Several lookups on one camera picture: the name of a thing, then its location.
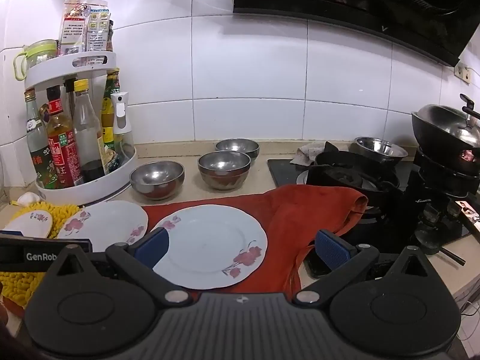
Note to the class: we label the steel wok lid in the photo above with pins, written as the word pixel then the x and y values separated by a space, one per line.
pixel 450 118

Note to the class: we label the garlic bulb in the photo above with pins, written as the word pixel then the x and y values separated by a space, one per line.
pixel 29 198

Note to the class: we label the black glass gas stove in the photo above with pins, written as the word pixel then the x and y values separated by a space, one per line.
pixel 285 172

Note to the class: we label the wide steel bowl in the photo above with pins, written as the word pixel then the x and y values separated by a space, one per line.
pixel 380 148

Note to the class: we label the green lid glass jar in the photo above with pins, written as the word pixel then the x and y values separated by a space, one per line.
pixel 39 54

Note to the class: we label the red label sauce bottle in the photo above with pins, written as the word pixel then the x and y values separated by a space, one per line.
pixel 63 146

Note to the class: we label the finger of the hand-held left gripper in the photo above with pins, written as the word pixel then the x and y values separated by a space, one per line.
pixel 84 245

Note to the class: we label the wall socket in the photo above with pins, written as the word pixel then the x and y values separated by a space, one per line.
pixel 463 72

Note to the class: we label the white two-tier condiment rack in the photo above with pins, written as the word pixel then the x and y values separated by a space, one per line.
pixel 93 191

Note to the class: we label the red cloth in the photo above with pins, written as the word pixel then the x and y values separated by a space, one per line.
pixel 292 213

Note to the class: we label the black wok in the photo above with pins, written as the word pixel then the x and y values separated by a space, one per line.
pixel 435 135

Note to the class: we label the yellow white seasoning packet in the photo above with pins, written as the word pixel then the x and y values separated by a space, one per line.
pixel 98 32

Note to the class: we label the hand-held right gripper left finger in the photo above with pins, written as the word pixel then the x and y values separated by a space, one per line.
pixel 152 248

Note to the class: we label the grey rag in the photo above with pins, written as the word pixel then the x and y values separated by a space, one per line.
pixel 305 155

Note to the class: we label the large white floral plate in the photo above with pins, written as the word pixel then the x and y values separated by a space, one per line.
pixel 210 243

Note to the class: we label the clear bottle with green label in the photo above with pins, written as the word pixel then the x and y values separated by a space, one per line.
pixel 35 138

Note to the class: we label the steel burner tray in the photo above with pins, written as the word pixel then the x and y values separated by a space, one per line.
pixel 303 178

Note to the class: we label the small white floral dish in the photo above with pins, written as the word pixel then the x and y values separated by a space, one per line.
pixel 28 223

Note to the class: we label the green yellow label bottle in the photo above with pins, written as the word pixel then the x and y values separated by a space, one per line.
pixel 108 120

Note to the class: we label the red white seasoning packet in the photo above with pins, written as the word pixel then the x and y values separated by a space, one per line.
pixel 73 26

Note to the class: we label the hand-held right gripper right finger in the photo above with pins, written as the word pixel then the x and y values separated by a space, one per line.
pixel 332 246

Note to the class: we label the yellow cap dark liquid bottle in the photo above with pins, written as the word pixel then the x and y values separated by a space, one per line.
pixel 87 127

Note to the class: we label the white spray bottle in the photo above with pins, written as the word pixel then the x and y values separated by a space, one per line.
pixel 122 120

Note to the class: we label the yellow chenille mat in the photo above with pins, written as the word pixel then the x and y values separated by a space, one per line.
pixel 63 213

